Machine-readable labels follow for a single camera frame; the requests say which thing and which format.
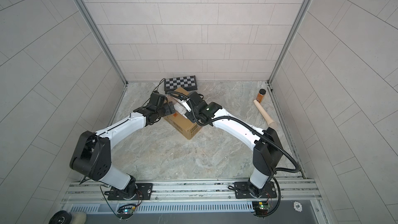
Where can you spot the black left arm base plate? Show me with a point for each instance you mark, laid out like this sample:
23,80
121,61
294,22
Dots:
139,191

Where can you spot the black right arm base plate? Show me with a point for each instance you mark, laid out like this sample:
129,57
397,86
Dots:
246,190

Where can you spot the green circuit board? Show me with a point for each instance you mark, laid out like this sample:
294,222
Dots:
261,208
127,209

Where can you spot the left green circuit board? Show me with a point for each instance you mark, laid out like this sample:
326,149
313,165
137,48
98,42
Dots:
127,209

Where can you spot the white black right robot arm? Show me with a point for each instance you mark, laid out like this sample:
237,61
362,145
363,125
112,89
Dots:
262,143

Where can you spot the black white chessboard case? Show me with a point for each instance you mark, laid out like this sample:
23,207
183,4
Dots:
189,83

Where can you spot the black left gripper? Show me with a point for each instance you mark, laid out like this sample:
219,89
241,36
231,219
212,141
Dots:
168,111

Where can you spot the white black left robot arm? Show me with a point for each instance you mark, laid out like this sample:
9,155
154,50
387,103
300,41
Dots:
92,156

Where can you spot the brown spice jar black lid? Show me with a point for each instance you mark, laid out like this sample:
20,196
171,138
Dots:
261,94

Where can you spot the wooden rolling pin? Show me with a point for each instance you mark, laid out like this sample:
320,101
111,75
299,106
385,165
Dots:
270,122

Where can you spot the white round sticker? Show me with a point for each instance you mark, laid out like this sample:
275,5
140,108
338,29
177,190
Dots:
298,206

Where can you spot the brown cardboard express box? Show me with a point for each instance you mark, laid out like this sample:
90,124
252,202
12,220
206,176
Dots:
181,122

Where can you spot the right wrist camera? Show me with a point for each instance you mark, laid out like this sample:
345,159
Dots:
185,105

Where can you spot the right green circuit board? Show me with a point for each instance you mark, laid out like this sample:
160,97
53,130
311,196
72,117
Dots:
261,208

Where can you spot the aluminium mounting rail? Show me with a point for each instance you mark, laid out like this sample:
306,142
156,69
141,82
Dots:
162,191

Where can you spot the black wheel roller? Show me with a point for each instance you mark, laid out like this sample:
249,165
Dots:
61,217

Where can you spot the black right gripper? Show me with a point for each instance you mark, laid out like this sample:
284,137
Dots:
191,118

